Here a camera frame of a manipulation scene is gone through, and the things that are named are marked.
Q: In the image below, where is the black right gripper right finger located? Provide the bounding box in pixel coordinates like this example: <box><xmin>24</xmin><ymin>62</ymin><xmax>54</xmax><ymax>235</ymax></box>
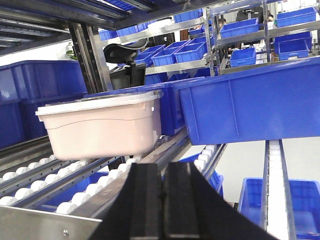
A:
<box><xmin>163</xmin><ymin>162</ymin><xmax>274</xmax><ymax>240</ymax></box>

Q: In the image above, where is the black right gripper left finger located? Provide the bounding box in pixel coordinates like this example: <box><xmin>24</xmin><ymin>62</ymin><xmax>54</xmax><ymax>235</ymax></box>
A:
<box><xmin>89</xmin><ymin>163</ymin><xmax>162</xmax><ymax>240</ymax></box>

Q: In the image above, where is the pale pink storage bin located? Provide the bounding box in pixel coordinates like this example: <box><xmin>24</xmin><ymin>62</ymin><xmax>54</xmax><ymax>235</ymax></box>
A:
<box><xmin>37</xmin><ymin>99</ymin><xmax>161</xmax><ymax>161</ymax></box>

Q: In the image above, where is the white bin lid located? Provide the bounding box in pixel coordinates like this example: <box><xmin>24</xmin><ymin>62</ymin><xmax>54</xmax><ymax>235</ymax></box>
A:
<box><xmin>35</xmin><ymin>89</ymin><xmax>164</xmax><ymax>116</ymax></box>

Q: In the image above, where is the blue bin with red bags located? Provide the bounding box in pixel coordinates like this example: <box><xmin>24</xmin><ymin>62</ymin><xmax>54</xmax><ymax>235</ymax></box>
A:
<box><xmin>38</xmin><ymin>153</ymin><xmax>224</xmax><ymax>213</ymax></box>

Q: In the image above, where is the stainless steel right shelf rack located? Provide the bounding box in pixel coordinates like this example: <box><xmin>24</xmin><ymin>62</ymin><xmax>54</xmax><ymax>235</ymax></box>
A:
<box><xmin>0</xmin><ymin>0</ymin><xmax>320</xmax><ymax>240</ymax></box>

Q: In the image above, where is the blue bin lower right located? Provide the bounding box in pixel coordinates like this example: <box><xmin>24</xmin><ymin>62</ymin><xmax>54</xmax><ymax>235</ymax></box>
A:
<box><xmin>237</xmin><ymin>177</ymin><xmax>320</xmax><ymax>240</ymax></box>

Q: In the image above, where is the large blue bin upper shelf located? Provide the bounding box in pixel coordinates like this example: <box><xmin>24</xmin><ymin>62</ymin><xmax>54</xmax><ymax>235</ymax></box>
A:
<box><xmin>173</xmin><ymin>57</ymin><xmax>320</xmax><ymax>145</ymax></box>

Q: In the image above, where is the black office chair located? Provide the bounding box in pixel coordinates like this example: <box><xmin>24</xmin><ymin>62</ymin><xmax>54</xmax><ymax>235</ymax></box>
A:
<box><xmin>103</xmin><ymin>38</ymin><xmax>148</xmax><ymax>90</ymax></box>

